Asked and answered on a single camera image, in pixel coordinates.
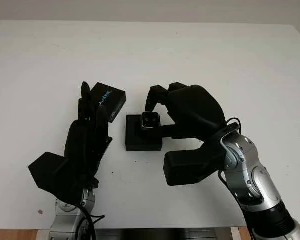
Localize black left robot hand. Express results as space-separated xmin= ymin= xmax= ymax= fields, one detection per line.
xmin=64 ymin=81 xmax=114 ymax=189

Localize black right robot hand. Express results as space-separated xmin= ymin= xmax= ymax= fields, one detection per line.
xmin=144 ymin=82 xmax=229 ymax=152

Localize small silver depth camera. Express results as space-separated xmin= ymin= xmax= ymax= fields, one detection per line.
xmin=141 ymin=111 xmax=162 ymax=131

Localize black RealSense box lid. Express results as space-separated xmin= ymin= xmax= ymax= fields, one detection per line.
xmin=90 ymin=82 xmax=128 ymax=123

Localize black box base with insert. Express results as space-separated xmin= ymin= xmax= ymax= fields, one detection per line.
xmin=124 ymin=114 xmax=175 ymax=153

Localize grey robot torso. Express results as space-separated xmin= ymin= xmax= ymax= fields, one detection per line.
xmin=94 ymin=227 xmax=233 ymax=240

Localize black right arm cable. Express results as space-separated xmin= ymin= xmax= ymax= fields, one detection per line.
xmin=217 ymin=117 xmax=257 ymax=240

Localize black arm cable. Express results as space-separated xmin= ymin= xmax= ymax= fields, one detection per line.
xmin=217 ymin=117 xmax=257 ymax=240
xmin=76 ymin=203 xmax=106 ymax=240

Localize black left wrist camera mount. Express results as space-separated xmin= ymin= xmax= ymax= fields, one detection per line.
xmin=28 ymin=151 xmax=77 ymax=201

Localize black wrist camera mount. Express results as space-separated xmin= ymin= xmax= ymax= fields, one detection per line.
xmin=28 ymin=151 xmax=77 ymax=201
xmin=163 ymin=143 xmax=227 ymax=187

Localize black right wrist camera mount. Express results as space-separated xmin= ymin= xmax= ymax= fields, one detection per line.
xmin=163 ymin=143 xmax=227 ymax=187

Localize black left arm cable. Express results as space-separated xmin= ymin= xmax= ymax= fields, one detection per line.
xmin=76 ymin=203 xmax=106 ymax=240

